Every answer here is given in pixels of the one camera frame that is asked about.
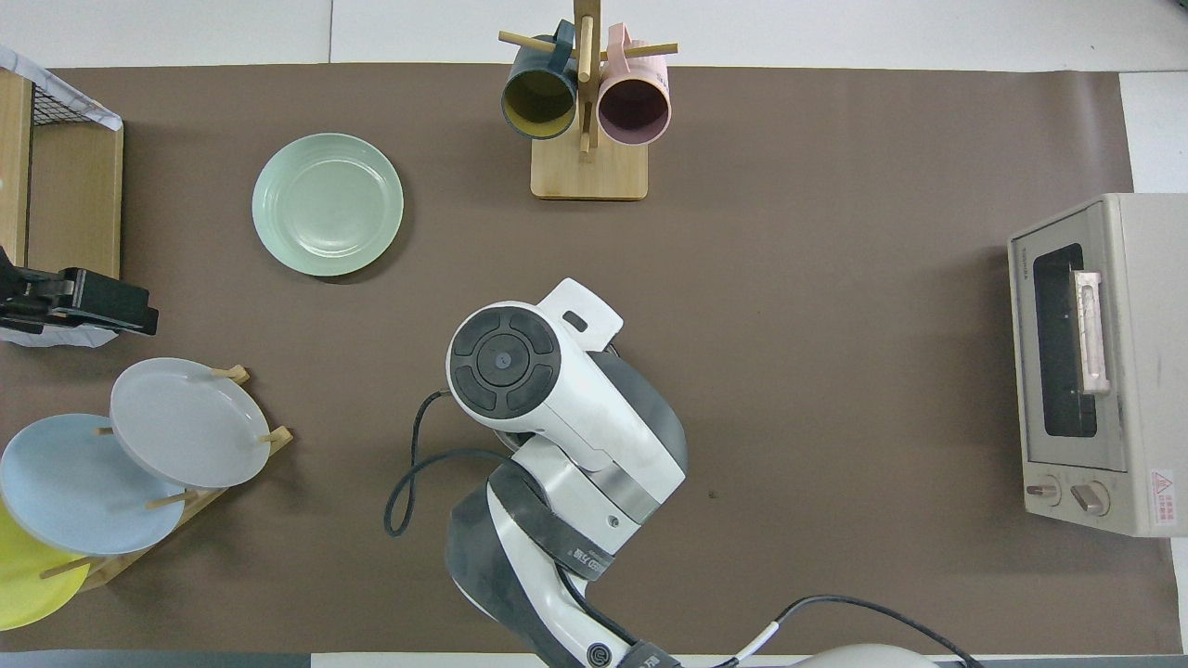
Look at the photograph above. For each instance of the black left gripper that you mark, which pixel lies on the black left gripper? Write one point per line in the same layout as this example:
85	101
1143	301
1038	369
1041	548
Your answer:
102	297

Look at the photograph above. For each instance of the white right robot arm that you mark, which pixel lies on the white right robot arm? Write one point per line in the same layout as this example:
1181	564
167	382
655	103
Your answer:
585	408

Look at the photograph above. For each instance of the grey plate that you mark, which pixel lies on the grey plate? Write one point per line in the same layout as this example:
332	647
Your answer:
186	422

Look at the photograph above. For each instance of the light blue plate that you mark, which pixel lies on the light blue plate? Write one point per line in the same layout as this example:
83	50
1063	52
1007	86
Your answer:
74	487

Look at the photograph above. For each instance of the light green plate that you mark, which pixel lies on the light green plate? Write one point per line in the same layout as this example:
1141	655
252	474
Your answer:
328	204

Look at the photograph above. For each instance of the yellow plate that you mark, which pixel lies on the yellow plate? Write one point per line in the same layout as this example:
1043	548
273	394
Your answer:
23	584

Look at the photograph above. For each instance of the wooden shelf box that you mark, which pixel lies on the wooden shelf box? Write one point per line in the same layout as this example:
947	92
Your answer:
74	186

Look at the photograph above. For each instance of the wooden dish rack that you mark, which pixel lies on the wooden dish rack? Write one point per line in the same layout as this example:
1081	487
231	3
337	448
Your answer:
121	561

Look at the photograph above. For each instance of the dark blue mug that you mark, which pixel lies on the dark blue mug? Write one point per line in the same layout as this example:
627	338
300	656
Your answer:
538	102

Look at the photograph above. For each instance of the wooden mug tree stand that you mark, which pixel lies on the wooden mug tree stand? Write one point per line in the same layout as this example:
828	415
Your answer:
589	172

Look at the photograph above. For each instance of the pink mug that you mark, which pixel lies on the pink mug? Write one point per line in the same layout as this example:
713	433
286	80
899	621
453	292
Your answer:
634	109

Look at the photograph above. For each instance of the brown table mat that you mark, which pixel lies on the brown table mat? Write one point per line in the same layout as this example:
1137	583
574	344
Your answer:
835	278

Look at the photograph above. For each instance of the beige toaster oven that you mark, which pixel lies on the beige toaster oven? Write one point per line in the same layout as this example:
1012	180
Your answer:
1146	371

